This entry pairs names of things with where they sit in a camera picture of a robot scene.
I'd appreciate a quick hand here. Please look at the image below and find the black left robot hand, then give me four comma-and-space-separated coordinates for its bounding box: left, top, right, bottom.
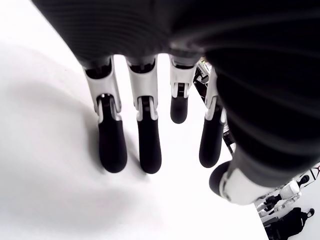
31, 0, 320, 206

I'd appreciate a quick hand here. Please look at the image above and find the white humanoid robot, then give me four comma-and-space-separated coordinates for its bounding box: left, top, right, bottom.
256, 173, 311, 218

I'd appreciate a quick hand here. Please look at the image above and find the person in dark clothes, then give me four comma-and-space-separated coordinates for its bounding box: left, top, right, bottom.
264, 207, 316, 240

